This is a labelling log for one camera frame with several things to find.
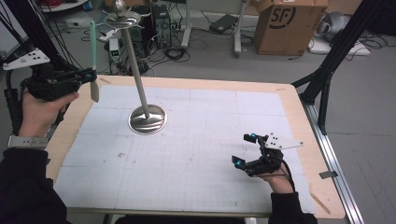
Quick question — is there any person's right hand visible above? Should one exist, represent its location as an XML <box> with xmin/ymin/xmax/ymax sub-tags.
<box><xmin>257</xmin><ymin>162</ymin><xmax>296</xmax><ymax>194</ymax></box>

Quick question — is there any coiled black cable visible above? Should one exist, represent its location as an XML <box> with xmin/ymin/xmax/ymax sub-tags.
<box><xmin>163</xmin><ymin>46</ymin><xmax>191</xmax><ymax>63</ymax></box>

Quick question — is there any white flat board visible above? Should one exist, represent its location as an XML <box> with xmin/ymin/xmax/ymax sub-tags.
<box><xmin>307</xmin><ymin>36</ymin><xmax>372</xmax><ymax>57</ymax></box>

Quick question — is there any black computer tower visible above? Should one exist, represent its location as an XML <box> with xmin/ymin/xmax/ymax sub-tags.
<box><xmin>151</xmin><ymin>4</ymin><xmax>173</xmax><ymax>49</ymax></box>

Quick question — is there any person's left hand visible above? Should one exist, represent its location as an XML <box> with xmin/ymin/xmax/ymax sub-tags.
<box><xmin>18</xmin><ymin>91</ymin><xmax>80</xmax><ymax>139</ymax></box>

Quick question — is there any white box with green display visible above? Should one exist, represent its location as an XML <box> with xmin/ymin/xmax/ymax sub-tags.
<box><xmin>108</xmin><ymin>37</ymin><xmax>121</xmax><ymax>63</ymax></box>

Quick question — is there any grey wrist watch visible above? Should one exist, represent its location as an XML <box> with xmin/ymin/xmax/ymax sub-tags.
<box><xmin>7</xmin><ymin>133</ymin><xmax>50</xmax><ymax>150</ymax></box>

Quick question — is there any right hand-held gripper black cable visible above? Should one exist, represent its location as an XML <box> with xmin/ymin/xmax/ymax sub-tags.
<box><xmin>257</xmin><ymin>159</ymin><xmax>297</xmax><ymax>192</ymax></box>

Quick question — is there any grey round appliance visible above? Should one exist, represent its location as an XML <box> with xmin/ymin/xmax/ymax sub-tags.
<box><xmin>317</xmin><ymin>11</ymin><xmax>352</xmax><ymax>43</ymax></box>

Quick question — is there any wooden spatula with green handle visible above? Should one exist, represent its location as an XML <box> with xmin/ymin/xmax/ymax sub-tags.
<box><xmin>89</xmin><ymin>20</ymin><xmax>101</xmax><ymax>104</ymax></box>

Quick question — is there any hand-held gripper black cable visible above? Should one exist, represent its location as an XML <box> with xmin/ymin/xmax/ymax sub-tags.
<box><xmin>3</xmin><ymin>69</ymin><xmax>25</xmax><ymax>135</ymax></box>
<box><xmin>257</xmin><ymin>159</ymin><xmax>297</xmax><ymax>192</ymax></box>

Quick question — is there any tall steel utensil stand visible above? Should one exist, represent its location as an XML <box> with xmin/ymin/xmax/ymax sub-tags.
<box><xmin>104</xmin><ymin>0</ymin><xmax>168</xmax><ymax>135</ymax></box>

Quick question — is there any black metal frame strut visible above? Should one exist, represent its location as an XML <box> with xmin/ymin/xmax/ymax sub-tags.
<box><xmin>291</xmin><ymin>0</ymin><xmax>386</xmax><ymax>136</ymax></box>

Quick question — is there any left hand-held gripper black cable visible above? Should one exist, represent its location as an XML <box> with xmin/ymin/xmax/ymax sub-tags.
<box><xmin>3</xmin><ymin>69</ymin><xmax>25</xmax><ymax>135</ymax></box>

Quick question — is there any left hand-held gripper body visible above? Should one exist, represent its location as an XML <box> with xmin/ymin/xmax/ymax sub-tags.
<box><xmin>2</xmin><ymin>48</ymin><xmax>83</xmax><ymax>102</ymax></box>

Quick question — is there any long tan tape strip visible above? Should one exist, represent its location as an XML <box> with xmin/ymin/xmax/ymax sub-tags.
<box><xmin>308</xmin><ymin>183</ymin><xmax>332</xmax><ymax>216</ymax></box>

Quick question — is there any white metal stand leg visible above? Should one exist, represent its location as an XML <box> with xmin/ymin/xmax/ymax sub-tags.
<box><xmin>180</xmin><ymin>0</ymin><xmax>192</xmax><ymax>49</ymax></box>
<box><xmin>233</xmin><ymin>0</ymin><xmax>248</xmax><ymax>59</ymax></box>

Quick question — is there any white grid mat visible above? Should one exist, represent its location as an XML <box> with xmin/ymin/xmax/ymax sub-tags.
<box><xmin>53</xmin><ymin>84</ymin><xmax>316</xmax><ymax>216</ymax></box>

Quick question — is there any white round table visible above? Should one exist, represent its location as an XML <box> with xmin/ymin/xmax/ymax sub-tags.
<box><xmin>39</xmin><ymin>0</ymin><xmax>91</xmax><ymax>14</ymax></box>

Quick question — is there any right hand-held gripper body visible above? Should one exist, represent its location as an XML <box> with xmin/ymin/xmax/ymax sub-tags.
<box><xmin>245</xmin><ymin>132</ymin><xmax>304</xmax><ymax>178</ymax></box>

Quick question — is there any flat black device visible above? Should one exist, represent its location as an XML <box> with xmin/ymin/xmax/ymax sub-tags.
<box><xmin>208</xmin><ymin>13</ymin><xmax>239</xmax><ymax>35</ymax></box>

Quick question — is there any black frame with cable bundle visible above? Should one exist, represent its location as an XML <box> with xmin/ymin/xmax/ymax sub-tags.
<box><xmin>0</xmin><ymin>0</ymin><xmax>90</xmax><ymax>141</ymax></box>

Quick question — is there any aluminium rail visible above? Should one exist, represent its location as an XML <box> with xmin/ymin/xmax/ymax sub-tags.
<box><xmin>303</xmin><ymin>102</ymin><xmax>366</xmax><ymax>224</ymax></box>

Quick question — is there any brown cardboard box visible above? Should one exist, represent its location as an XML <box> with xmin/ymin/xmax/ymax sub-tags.
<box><xmin>252</xmin><ymin>0</ymin><xmax>330</xmax><ymax>57</ymax></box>

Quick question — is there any white power strip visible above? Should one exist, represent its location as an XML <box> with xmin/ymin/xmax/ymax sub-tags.
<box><xmin>99</xmin><ymin>29</ymin><xmax>118</xmax><ymax>43</ymax></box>

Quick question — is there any grey tape piece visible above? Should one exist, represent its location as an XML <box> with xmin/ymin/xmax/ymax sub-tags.
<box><xmin>318</xmin><ymin>170</ymin><xmax>339</xmax><ymax>180</ymax></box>

